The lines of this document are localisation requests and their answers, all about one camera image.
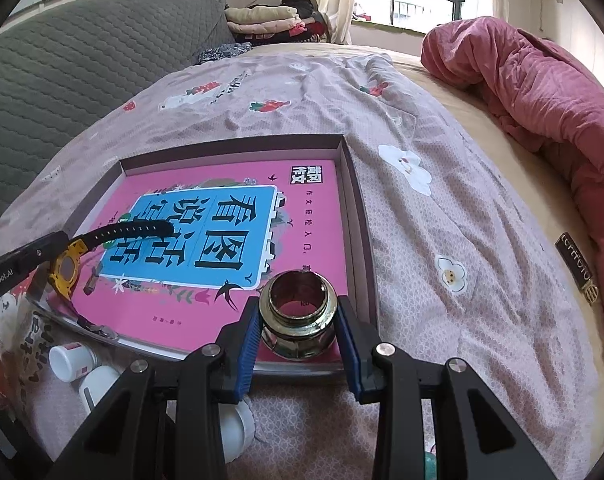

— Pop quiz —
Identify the printed pinkish blanket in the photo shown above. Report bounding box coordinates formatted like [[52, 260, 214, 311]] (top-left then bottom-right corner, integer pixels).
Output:
[[0, 52, 602, 480]]

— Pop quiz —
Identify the white earbuds case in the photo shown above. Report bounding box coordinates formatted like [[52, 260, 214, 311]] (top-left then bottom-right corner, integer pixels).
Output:
[[78, 365, 124, 412]]

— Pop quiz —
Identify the shallow grey cardboard box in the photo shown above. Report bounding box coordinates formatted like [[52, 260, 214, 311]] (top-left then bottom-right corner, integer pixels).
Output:
[[26, 133, 380, 376]]

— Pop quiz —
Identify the dark patterned cloth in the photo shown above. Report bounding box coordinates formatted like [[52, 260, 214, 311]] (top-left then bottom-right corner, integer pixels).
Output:
[[197, 41, 253, 66]]

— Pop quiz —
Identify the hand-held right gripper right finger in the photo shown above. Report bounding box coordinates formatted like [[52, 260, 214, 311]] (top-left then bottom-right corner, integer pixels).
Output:
[[336, 296, 557, 480]]

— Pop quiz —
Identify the beige mattress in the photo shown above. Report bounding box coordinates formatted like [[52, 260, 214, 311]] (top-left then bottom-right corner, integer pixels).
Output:
[[254, 40, 604, 480]]

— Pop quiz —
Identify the white pill bottle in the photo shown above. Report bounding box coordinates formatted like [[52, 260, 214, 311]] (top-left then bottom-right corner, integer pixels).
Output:
[[48, 341, 99, 382]]

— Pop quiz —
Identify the yellow watch with black strap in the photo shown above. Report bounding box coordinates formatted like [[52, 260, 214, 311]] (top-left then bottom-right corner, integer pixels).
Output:
[[48, 219, 176, 342]]

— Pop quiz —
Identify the pink quilt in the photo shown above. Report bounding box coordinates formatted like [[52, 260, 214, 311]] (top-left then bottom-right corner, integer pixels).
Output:
[[421, 16, 604, 336]]

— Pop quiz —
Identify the white ribbed plastic lid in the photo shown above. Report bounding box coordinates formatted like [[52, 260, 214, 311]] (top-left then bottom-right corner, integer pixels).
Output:
[[221, 399, 256, 457]]

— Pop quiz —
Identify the metal threaded pipe fitting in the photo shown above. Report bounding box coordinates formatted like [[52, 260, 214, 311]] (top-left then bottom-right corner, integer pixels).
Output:
[[258, 270, 339, 360]]

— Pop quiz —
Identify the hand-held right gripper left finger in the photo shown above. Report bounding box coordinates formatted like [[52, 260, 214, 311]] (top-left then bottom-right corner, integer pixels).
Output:
[[47, 296, 261, 480]]

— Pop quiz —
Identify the black mattress label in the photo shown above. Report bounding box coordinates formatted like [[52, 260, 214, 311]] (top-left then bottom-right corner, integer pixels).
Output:
[[556, 232, 600, 305]]

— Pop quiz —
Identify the pink and blue book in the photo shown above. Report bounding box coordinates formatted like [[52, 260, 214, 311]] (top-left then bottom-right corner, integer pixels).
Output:
[[72, 160, 355, 361]]

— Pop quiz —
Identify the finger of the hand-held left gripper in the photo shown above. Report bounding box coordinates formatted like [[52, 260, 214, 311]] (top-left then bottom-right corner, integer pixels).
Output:
[[21, 230, 73, 269]]

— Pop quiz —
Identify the stack of folded clothes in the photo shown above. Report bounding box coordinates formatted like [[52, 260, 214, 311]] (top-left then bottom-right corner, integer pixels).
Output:
[[224, 0, 333, 45]]

